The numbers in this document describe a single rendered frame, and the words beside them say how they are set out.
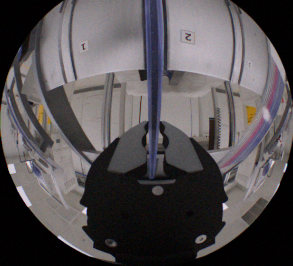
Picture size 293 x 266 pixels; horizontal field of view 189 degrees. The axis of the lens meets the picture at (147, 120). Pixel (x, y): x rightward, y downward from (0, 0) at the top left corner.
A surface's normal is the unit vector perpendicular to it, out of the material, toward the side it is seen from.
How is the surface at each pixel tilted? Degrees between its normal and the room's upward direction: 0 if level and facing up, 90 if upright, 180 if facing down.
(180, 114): 90
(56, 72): 44
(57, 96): 90
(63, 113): 90
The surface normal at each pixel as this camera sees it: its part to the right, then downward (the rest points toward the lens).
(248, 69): -0.03, 0.67
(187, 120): -0.04, -0.07
